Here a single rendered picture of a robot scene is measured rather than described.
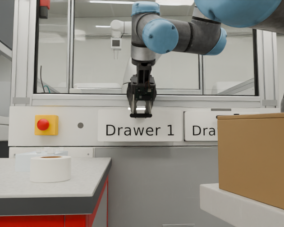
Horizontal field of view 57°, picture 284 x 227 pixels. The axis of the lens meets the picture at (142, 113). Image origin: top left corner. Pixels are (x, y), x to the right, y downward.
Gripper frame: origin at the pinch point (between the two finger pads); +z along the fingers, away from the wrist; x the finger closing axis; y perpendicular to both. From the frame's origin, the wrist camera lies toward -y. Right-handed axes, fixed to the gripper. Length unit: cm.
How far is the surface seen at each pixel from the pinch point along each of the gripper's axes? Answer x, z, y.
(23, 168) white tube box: -27.4, -4.7, 32.1
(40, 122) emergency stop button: -33.5, 3.6, 0.5
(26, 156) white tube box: -26.9, -6.8, 30.7
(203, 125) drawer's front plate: 24.0, 7.2, -3.7
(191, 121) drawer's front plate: 19.5, 6.2, -4.5
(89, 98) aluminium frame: -18.6, 0.0, -10.7
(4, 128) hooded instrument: -80, 50, -65
